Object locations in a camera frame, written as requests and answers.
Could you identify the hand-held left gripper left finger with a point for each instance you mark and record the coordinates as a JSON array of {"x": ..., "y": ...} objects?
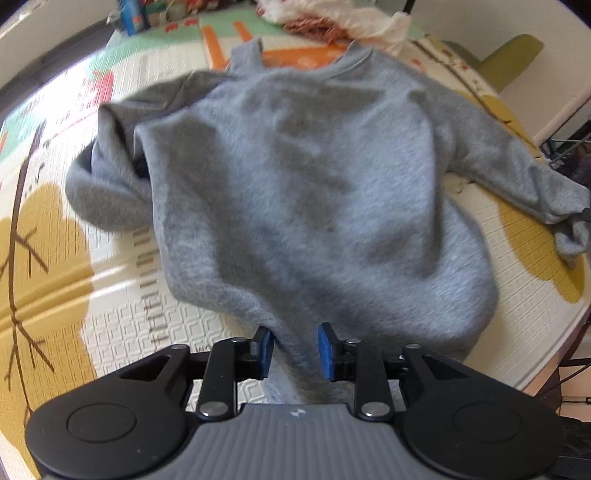
[{"x": 265, "y": 353}]

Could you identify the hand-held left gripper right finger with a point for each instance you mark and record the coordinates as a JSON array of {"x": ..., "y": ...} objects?
[{"x": 325, "y": 350}]

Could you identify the grey sweatshirt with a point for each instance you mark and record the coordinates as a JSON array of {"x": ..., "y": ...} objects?
[{"x": 300, "y": 184}]

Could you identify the printed foam play mat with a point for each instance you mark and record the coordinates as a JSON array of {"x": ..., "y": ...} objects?
[{"x": 55, "y": 138}]

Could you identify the black metal rack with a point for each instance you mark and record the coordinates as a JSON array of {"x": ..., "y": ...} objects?
[{"x": 570, "y": 152}]

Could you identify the white strawberry-print cloth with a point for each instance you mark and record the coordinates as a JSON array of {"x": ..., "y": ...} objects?
[{"x": 355, "y": 18}]

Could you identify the green chair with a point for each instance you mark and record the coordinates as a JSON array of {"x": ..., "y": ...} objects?
[{"x": 512, "y": 60}]

